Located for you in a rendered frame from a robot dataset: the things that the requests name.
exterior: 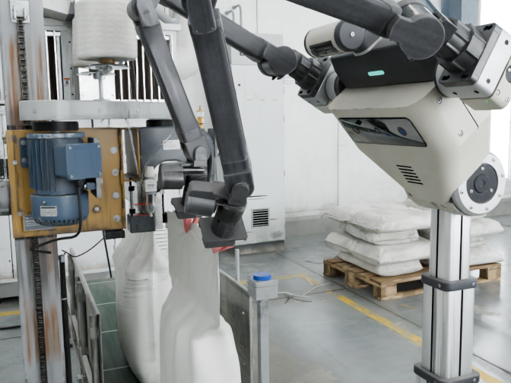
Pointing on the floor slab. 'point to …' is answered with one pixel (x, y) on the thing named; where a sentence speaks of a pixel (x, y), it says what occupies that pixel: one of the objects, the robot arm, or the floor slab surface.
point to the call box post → (262, 341)
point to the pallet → (355, 279)
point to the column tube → (11, 96)
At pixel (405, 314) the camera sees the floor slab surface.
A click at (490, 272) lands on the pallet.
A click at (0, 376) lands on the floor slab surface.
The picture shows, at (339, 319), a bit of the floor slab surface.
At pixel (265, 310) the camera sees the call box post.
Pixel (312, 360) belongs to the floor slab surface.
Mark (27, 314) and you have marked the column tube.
